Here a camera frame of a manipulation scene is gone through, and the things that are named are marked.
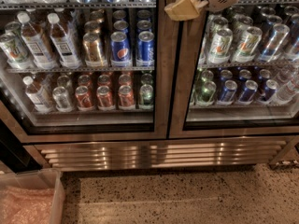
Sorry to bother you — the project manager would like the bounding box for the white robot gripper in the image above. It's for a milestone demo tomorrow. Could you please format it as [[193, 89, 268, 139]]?
[[164, 0, 239, 21]]

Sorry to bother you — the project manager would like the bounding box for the glass fridge door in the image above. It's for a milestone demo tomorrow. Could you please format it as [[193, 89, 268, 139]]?
[[1, 0, 178, 145], [170, 0, 299, 137]]

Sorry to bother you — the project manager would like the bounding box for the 7up can fridge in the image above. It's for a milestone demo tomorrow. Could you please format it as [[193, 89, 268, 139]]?
[[231, 26, 263, 63], [207, 28, 233, 64]]

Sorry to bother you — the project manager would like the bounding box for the steel fridge bottom grille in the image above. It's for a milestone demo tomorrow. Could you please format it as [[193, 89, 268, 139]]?
[[25, 135, 298, 172]]

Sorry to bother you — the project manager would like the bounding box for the blue Pepsi can right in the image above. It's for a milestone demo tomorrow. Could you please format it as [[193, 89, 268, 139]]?
[[136, 31, 154, 66]]

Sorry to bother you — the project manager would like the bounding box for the blue pepsi can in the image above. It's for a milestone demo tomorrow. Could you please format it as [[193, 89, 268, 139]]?
[[136, 31, 154, 66], [110, 32, 131, 67]]

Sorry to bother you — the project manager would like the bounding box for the blue Pepsi can front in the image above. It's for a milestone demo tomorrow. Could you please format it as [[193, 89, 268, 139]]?
[[110, 32, 131, 67]]

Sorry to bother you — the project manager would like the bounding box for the green can right lower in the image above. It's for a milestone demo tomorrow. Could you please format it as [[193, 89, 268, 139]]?
[[196, 81, 217, 105]]

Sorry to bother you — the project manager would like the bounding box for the silver blue can upper right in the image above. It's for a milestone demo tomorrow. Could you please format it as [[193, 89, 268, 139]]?
[[258, 23, 290, 63]]

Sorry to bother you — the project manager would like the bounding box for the green soda can lower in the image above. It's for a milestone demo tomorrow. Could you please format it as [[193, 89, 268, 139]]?
[[139, 84, 153, 109]]

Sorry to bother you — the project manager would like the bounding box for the gold soda can front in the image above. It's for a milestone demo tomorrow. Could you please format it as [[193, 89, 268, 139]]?
[[83, 33, 107, 67]]

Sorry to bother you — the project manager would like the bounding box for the orange soda can right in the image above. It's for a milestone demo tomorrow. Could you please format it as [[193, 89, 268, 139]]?
[[118, 85, 135, 109]]

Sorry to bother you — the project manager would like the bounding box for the orange soda can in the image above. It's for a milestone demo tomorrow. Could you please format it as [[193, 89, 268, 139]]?
[[96, 86, 115, 110], [75, 86, 94, 111], [118, 85, 135, 109]]

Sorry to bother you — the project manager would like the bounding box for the orange soda can middle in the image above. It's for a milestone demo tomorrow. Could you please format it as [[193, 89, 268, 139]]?
[[96, 86, 115, 110]]

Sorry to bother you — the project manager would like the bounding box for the tea bottle white cap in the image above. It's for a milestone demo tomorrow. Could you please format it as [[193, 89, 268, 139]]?
[[48, 13, 80, 68], [17, 11, 58, 69]]

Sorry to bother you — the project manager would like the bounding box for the water bottle right lower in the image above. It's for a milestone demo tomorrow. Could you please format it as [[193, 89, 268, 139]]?
[[275, 76, 299, 105]]

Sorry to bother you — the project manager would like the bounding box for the orange soda can left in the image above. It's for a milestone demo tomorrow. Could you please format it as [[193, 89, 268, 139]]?
[[75, 86, 94, 111]]

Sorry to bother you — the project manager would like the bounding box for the silver can lower shelf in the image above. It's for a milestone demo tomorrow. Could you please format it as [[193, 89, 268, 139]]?
[[52, 87, 73, 112]]

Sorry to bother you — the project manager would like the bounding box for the small bottle lower shelf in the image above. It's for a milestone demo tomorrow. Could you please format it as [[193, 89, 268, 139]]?
[[22, 76, 53, 113]]

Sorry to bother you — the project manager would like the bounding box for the green 7up can left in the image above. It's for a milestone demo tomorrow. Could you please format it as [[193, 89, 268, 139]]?
[[0, 34, 32, 70]]

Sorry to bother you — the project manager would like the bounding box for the clear plastic bin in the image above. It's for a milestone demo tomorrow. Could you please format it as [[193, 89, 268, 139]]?
[[0, 169, 65, 224]]

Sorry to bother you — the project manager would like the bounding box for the pink bubble wrap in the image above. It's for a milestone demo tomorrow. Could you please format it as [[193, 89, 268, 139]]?
[[0, 186, 54, 224]]

